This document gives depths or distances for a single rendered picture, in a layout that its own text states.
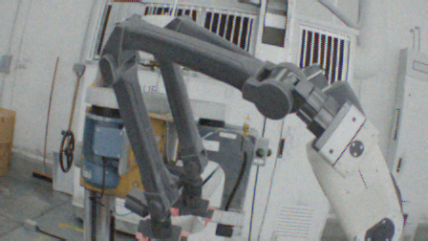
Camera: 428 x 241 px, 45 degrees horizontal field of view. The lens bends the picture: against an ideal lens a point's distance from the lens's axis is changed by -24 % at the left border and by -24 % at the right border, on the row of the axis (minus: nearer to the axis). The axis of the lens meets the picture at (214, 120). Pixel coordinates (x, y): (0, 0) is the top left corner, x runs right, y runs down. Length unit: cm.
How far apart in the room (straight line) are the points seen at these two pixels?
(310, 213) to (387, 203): 357
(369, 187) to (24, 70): 589
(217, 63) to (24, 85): 576
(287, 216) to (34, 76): 339
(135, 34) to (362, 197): 63
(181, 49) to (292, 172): 371
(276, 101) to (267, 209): 381
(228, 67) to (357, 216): 48
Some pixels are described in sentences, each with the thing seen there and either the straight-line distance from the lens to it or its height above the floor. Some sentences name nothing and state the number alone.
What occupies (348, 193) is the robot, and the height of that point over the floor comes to 132.
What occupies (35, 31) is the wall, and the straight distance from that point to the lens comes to 689.
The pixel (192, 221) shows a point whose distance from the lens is 219.
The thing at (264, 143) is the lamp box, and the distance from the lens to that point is 216.
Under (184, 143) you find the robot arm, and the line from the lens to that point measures 193.
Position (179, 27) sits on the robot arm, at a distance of 185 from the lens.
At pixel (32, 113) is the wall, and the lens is 685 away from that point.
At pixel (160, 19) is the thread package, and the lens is 201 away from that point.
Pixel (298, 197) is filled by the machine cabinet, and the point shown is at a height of 65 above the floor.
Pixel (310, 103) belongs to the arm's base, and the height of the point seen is 150.
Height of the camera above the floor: 154
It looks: 5 degrees down
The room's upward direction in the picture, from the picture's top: 9 degrees clockwise
